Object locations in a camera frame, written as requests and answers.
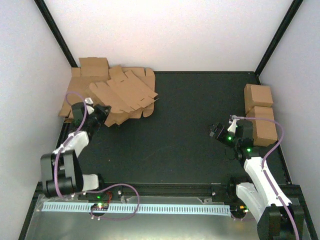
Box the black left corner frame post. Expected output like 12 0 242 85
34 0 78 68

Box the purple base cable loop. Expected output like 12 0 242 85
84 183 140 221

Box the stack of flat cardboard blanks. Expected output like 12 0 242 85
57 66 156 126

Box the black corner frame post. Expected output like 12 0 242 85
34 0 78 68
254 0 304 77

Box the light blue slotted cable duct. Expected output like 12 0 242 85
41 202 231 217

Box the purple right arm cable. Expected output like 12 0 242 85
231 115 300 240

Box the folded cardboard box front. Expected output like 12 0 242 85
246 106 278 147

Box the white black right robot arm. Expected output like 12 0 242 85
209 115 304 240

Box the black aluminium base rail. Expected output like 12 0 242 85
78 183 230 202

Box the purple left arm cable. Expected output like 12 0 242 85
54 91 88 198

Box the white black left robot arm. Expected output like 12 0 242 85
40 102 112 200

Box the metal base plate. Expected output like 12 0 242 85
21 195 259 240

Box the small folded cardboard box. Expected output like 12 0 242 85
79 57 109 77

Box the black right corner frame post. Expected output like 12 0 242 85
254 0 304 77

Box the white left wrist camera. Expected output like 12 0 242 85
84 97 94 105

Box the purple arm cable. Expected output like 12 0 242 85
231 115 300 240
54 91 88 198

